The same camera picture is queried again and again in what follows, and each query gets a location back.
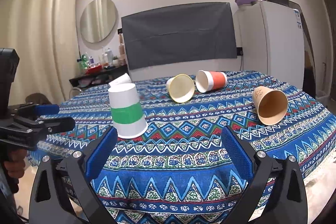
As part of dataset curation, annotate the blue patterned tablecloth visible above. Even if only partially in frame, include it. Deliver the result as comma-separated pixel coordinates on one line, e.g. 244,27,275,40
27,70,336,224

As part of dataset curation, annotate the red tray on shelf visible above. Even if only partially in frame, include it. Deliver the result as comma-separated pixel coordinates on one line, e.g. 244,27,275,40
86,65,102,75

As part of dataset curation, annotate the dark grey covered television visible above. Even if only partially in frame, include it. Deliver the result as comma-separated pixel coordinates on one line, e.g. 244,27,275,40
121,2,237,70

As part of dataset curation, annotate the oval wall mirror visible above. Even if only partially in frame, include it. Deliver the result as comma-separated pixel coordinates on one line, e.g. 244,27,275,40
80,0,117,43

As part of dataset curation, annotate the white refrigerator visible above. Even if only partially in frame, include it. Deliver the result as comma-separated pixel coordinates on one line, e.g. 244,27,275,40
234,1,305,89

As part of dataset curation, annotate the white spray bottle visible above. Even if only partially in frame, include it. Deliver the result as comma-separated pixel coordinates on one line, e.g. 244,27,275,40
105,48,114,64

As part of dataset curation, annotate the white cup with green band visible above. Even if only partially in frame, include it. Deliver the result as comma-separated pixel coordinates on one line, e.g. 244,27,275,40
108,83,148,139

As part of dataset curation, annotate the orange and white paper cup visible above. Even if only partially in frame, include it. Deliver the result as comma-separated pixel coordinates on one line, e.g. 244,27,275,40
195,70,227,93

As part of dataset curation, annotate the green plastic bottle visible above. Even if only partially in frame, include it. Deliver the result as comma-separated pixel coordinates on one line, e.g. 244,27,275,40
80,54,89,70

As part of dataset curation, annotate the black wall shelf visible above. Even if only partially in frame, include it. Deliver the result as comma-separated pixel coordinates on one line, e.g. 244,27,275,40
69,65,128,89

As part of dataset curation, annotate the beige curtain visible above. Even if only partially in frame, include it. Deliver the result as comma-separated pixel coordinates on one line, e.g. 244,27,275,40
1,0,79,105

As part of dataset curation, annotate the dark brown chair back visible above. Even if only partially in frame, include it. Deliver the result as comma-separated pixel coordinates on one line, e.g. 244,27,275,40
25,93,52,105

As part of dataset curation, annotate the person's left hand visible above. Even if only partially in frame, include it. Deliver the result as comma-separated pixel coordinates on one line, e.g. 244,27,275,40
3,149,27,194

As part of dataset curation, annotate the small potted plant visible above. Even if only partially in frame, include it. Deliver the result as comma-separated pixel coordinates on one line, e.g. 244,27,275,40
112,56,120,67

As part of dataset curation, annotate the brown kraft paper cup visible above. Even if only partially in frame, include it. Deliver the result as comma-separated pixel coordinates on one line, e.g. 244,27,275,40
252,86,288,126

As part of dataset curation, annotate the purple bowl on refrigerator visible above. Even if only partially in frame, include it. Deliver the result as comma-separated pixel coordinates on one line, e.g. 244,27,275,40
235,0,258,7

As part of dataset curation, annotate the white cup with yellow rim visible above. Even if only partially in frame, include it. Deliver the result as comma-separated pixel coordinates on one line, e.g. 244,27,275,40
166,74,195,103

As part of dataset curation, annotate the white cup with pink dots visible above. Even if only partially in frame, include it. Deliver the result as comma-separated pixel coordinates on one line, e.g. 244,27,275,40
109,73,131,87

